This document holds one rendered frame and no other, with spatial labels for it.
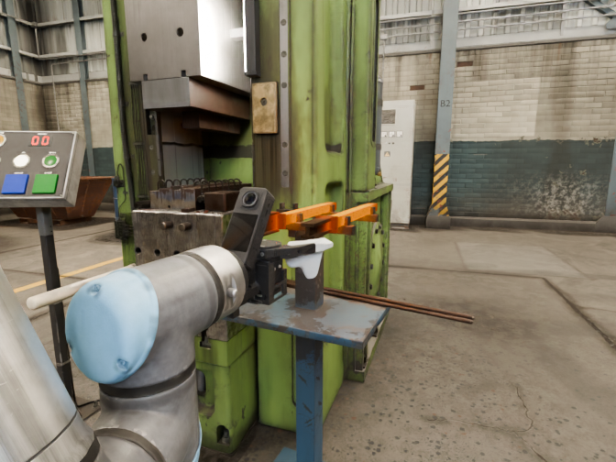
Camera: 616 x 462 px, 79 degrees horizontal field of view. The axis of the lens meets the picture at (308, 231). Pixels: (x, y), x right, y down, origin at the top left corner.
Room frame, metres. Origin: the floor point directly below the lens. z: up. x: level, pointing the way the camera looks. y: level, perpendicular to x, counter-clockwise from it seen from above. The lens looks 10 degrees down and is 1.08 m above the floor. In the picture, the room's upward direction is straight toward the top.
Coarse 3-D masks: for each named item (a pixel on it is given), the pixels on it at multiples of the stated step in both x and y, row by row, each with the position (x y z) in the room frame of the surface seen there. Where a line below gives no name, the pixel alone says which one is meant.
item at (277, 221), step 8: (304, 208) 0.96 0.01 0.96; (312, 208) 0.96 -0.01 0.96; (320, 208) 1.01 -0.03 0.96; (328, 208) 1.07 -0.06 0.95; (272, 216) 0.80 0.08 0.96; (280, 216) 0.81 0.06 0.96; (288, 216) 0.84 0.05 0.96; (304, 216) 0.92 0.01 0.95; (312, 216) 0.96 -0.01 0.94; (272, 224) 0.80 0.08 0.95; (280, 224) 0.81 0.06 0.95; (288, 224) 0.84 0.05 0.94; (272, 232) 0.78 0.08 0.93
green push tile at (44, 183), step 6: (36, 174) 1.35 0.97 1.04; (42, 174) 1.35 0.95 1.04; (48, 174) 1.35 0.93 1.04; (54, 174) 1.35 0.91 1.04; (36, 180) 1.33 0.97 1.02; (42, 180) 1.34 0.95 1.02; (48, 180) 1.34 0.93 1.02; (54, 180) 1.34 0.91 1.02; (36, 186) 1.32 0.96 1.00; (42, 186) 1.32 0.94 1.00; (48, 186) 1.33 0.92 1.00; (54, 186) 1.33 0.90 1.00; (36, 192) 1.31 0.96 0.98; (42, 192) 1.31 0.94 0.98; (48, 192) 1.32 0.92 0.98; (54, 192) 1.32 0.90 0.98
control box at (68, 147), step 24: (0, 144) 1.40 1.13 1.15; (24, 144) 1.41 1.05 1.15; (48, 144) 1.41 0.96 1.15; (72, 144) 1.43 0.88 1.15; (0, 168) 1.35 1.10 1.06; (24, 168) 1.36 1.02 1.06; (48, 168) 1.37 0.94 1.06; (72, 168) 1.40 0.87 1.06; (0, 192) 1.31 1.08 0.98; (72, 192) 1.38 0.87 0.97
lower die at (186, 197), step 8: (200, 184) 1.44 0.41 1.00; (224, 184) 1.58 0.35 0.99; (232, 184) 1.59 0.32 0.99; (248, 184) 1.68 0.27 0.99; (152, 192) 1.37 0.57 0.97; (160, 192) 1.36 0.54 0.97; (168, 192) 1.35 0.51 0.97; (176, 192) 1.34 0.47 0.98; (184, 192) 1.33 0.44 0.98; (192, 192) 1.31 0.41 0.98; (200, 192) 1.34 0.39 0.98; (152, 200) 1.37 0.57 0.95; (160, 200) 1.36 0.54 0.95; (168, 200) 1.35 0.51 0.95; (176, 200) 1.34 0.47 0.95; (184, 200) 1.33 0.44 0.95; (192, 200) 1.31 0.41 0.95; (160, 208) 1.36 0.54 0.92; (168, 208) 1.35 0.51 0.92; (176, 208) 1.34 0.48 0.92; (200, 208) 1.34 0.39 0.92
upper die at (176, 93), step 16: (160, 80) 1.35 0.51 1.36; (176, 80) 1.33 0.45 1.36; (192, 80) 1.33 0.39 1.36; (144, 96) 1.38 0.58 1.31; (160, 96) 1.35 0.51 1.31; (176, 96) 1.33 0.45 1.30; (192, 96) 1.33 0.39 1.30; (208, 96) 1.41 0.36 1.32; (224, 96) 1.51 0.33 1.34; (240, 96) 1.63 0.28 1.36; (160, 112) 1.46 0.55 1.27; (176, 112) 1.46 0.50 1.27; (208, 112) 1.46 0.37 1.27; (224, 112) 1.51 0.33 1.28; (240, 112) 1.63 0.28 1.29
